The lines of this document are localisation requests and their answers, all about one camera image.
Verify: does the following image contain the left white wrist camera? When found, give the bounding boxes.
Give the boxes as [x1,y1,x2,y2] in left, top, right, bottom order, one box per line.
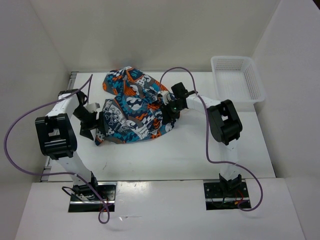
[85,102,100,113]

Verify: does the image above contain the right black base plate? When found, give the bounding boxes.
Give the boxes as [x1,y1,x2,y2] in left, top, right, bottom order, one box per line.
[203,181,252,211]

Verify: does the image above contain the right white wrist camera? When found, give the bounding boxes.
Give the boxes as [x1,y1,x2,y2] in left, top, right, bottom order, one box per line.
[157,90,174,105]

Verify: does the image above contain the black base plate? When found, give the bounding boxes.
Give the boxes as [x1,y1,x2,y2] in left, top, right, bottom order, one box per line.
[203,181,252,211]
[63,182,117,213]

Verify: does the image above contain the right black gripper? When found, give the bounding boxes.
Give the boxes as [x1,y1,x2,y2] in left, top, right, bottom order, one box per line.
[159,99,185,125]

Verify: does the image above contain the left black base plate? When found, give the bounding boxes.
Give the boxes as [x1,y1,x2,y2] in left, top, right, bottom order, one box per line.
[63,182,117,213]

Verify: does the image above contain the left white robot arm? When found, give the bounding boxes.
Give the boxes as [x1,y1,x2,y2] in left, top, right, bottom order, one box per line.
[35,89,100,201]

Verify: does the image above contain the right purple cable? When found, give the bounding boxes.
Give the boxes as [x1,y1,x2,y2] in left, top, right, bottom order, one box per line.
[159,66,264,213]

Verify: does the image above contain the colourful patterned shorts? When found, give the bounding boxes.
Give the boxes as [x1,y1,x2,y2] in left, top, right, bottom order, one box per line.
[94,66,176,146]

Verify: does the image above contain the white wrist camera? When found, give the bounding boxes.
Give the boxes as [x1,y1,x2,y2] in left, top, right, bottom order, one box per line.
[157,90,174,105]
[85,102,100,113]

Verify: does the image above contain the white plastic basket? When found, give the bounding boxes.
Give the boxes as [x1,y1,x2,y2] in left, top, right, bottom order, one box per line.
[210,56,266,112]

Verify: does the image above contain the purple cable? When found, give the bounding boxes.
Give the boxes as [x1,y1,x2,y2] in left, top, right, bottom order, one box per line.
[159,66,264,213]
[3,73,116,224]

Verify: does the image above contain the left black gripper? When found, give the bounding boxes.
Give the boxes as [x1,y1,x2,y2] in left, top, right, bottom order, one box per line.
[72,105,106,141]

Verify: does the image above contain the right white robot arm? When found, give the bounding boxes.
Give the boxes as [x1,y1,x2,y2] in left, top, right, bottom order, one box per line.
[158,82,243,197]

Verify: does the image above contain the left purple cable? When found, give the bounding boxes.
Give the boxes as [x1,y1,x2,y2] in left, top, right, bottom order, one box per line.
[3,73,116,224]

